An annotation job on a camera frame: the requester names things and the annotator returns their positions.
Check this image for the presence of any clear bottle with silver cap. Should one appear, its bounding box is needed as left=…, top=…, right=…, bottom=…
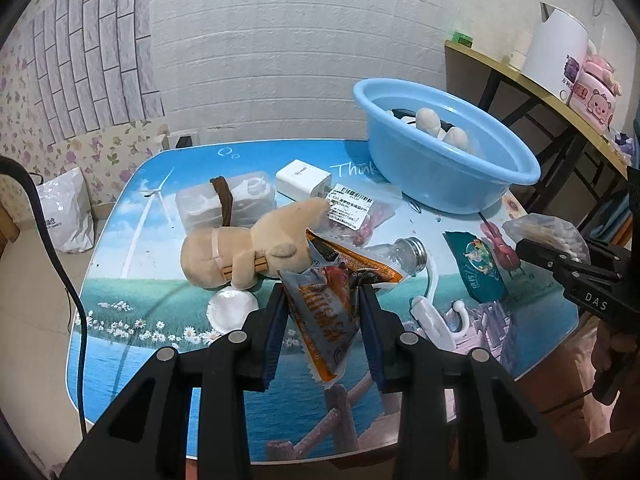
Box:
left=367, top=236, right=428, bottom=278

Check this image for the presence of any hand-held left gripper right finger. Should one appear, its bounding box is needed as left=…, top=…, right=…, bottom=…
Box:
left=357, top=282, right=583, bottom=480

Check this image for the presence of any white plastic hook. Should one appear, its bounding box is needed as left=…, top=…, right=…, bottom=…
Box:
left=410, top=252, right=471, bottom=351

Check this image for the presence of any clear bag of cotton swabs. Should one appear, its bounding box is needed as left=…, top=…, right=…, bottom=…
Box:
left=502, top=212, right=591, bottom=266

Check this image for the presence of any teal packet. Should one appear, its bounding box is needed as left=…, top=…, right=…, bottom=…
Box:
left=442, top=230, right=511, bottom=306

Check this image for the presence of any blue cloth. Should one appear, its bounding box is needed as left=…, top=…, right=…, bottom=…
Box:
left=595, top=195, right=633, bottom=248

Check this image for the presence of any wooden side table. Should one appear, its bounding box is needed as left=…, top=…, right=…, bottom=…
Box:
left=445, top=40, right=640, bottom=221

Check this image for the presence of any clear plastic box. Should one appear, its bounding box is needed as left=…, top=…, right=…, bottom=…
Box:
left=175, top=170, right=278, bottom=233

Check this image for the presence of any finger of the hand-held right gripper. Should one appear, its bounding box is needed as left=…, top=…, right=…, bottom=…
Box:
left=585, top=239, right=640, bottom=281
left=515, top=237, right=628, bottom=322

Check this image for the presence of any orange black snack packet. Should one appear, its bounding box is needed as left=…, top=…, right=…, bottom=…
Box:
left=305, top=228, right=407, bottom=286

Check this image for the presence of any beige plush bear toy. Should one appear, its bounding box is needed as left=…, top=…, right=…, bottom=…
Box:
left=181, top=196, right=331, bottom=292

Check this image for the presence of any black cable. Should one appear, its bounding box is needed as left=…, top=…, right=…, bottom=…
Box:
left=0, top=156, right=88, bottom=431

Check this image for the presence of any pink bear-print appliance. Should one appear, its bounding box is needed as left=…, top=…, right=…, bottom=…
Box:
left=570, top=55, right=623, bottom=133

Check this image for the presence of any blue plastic basin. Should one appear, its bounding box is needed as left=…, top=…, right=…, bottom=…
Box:
left=352, top=78, right=542, bottom=215

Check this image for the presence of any white plush toy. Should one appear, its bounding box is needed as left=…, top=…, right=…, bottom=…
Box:
left=415, top=106, right=473, bottom=153

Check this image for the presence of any white plastic bag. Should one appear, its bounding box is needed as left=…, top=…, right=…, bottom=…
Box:
left=35, top=166, right=96, bottom=253

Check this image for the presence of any person's right hand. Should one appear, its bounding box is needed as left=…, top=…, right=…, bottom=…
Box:
left=595, top=317, right=640, bottom=366

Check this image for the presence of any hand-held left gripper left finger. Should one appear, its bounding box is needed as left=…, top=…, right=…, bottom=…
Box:
left=60, top=282, right=288, bottom=480

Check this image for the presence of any printed landscape desktop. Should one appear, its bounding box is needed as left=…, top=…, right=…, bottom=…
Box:
left=67, top=139, right=583, bottom=463

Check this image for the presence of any clear labelled bag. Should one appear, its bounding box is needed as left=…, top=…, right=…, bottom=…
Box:
left=320, top=183, right=403, bottom=247

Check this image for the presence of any white round cotton pad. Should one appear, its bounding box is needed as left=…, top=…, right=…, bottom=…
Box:
left=207, top=287, right=260, bottom=336

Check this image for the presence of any white charger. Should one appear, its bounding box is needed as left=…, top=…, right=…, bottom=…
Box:
left=275, top=159, right=333, bottom=202

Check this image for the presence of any white electric kettle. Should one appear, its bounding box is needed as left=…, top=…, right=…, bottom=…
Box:
left=520, top=2, right=598, bottom=101

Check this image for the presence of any orange grey snack packet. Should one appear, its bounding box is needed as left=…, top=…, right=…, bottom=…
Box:
left=276, top=265, right=362, bottom=392

